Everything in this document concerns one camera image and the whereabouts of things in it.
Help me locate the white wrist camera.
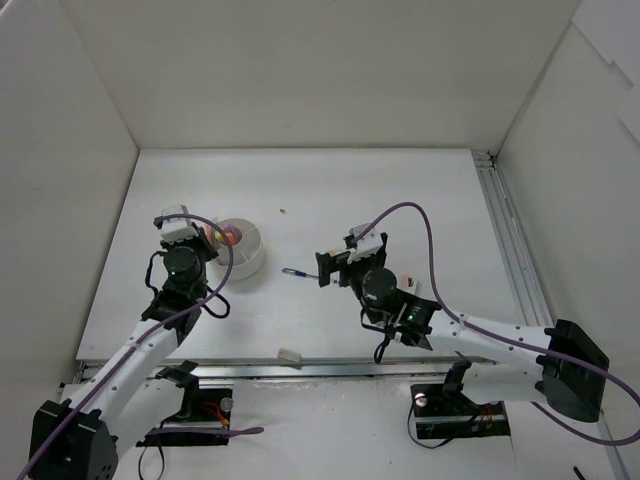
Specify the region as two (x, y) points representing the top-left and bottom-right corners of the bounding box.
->
(345, 223), (384, 265)
(154, 204), (198, 248)

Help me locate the front aluminium rail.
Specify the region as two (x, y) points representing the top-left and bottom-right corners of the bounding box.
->
(74, 355), (501, 382)

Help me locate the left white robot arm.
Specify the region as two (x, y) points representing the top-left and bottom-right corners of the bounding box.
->
(19, 228), (219, 479)

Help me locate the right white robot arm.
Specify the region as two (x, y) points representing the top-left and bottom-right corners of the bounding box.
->
(315, 234), (609, 423)

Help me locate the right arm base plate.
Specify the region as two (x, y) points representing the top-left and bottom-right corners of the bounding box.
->
(408, 384), (511, 448)

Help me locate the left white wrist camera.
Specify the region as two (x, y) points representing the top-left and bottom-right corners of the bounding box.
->
(154, 204), (198, 248)

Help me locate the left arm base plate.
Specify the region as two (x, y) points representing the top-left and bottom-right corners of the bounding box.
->
(136, 387), (233, 448)

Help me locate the blue gel pen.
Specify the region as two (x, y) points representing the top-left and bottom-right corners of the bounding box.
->
(282, 268), (319, 280)

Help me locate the white round divided container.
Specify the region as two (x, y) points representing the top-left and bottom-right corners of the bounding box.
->
(209, 217), (265, 282)

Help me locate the white eraser block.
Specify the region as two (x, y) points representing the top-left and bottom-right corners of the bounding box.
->
(277, 348), (302, 364)

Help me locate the aluminium table rail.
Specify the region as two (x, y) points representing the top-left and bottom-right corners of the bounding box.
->
(471, 147), (631, 480)

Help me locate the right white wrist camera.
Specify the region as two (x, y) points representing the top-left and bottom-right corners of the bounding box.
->
(345, 223), (384, 265)

